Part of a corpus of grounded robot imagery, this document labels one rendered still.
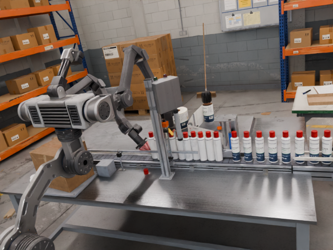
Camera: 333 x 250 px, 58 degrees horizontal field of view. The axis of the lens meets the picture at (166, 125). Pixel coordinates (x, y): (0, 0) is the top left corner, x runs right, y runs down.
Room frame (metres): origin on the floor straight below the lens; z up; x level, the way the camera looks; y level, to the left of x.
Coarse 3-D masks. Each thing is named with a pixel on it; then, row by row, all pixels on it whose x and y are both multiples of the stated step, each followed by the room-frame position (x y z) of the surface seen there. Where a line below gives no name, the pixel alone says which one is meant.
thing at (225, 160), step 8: (128, 160) 1.99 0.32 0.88; (136, 160) 1.97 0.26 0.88; (144, 160) 1.94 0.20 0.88; (152, 160) 1.92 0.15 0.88; (176, 160) 1.85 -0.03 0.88; (184, 160) 1.83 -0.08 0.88; (192, 160) 1.81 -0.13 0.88; (224, 160) 1.73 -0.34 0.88; (256, 160) 1.66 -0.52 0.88; (280, 160) 1.61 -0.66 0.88
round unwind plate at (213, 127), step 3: (204, 123) 2.41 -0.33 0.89; (216, 123) 2.36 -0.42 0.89; (222, 123) 2.33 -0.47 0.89; (201, 126) 2.34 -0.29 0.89; (204, 126) 2.33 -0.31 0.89; (207, 126) 2.32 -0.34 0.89; (210, 126) 2.31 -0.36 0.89; (213, 126) 2.30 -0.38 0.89; (216, 126) 2.29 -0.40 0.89; (222, 126) 2.26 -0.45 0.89; (210, 129) 2.25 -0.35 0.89; (213, 129) 2.24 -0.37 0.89; (216, 129) 2.23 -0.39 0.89
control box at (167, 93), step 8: (160, 80) 1.77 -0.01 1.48; (168, 80) 1.75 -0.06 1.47; (176, 80) 1.78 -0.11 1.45; (152, 88) 1.74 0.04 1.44; (160, 88) 1.71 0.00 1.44; (168, 88) 1.74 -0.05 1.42; (176, 88) 1.77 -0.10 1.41; (160, 96) 1.71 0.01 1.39; (168, 96) 1.74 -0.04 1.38; (176, 96) 1.77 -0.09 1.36; (160, 104) 1.70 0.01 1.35; (168, 104) 1.73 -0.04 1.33; (176, 104) 1.76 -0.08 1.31; (160, 112) 1.70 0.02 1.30
